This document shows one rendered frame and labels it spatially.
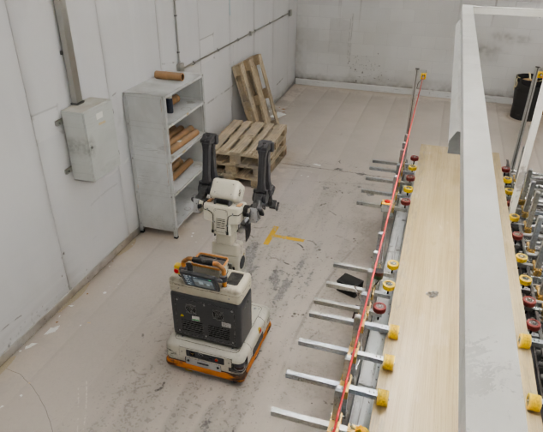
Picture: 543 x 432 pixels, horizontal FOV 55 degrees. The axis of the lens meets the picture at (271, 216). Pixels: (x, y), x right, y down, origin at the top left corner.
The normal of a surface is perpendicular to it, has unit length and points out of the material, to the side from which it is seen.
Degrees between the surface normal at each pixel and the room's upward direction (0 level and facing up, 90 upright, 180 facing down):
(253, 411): 0
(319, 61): 90
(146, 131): 90
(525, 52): 90
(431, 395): 0
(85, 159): 90
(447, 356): 0
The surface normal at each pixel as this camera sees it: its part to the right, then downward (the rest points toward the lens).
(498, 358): 0.01, -0.87
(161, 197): -0.30, 0.47
